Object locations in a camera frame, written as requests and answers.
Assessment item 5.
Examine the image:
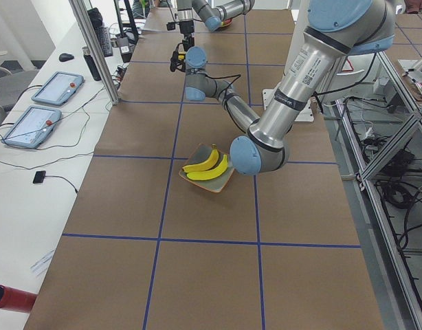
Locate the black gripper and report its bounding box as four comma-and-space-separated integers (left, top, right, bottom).
179, 19, 195, 52

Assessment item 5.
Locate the yellow banana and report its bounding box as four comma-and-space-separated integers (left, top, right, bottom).
182, 144, 220, 173
186, 155, 228, 181

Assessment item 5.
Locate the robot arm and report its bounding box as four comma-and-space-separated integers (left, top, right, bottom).
177, 0, 255, 52
185, 1, 396, 175

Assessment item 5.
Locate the woven brown fruit basket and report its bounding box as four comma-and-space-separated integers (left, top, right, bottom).
220, 19, 232, 28

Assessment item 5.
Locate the grey square plate orange rim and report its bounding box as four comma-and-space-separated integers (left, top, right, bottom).
179, 144, 234, 193

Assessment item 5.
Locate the black keyboard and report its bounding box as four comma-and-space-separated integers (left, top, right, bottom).
96, 26, 113, 57

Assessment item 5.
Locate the black water bottle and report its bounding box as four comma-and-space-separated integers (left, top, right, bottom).
82, 46, 101, 81

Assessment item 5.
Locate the black computer mouse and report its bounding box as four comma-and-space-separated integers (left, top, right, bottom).
58, 53, 74, 63

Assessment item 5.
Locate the upper teach pendant tablet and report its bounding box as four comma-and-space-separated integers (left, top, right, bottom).
31, 71, 85, 106

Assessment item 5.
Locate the teach pendant tablet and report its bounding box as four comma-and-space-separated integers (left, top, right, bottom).
31, 71, 85, 106
2, 106, 62, 149

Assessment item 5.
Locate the lower teach pendant tablet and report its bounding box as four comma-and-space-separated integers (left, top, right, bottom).
2, 106, 62, 149

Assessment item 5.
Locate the small black puck device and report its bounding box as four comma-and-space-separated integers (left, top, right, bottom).
32, 170, 46, 184

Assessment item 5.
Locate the red fire extinguisher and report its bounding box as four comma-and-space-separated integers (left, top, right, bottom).
0, 285, 37, 313

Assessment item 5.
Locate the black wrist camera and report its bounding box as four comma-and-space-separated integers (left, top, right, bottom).
166, 21, 176, 31
170, 43, 186, 72

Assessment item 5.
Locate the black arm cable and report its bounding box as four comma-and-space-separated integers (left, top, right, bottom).
206, 74, 243, 99

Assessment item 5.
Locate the aluminium frame post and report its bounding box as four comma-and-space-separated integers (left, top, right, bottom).
69, 0, 119, 105

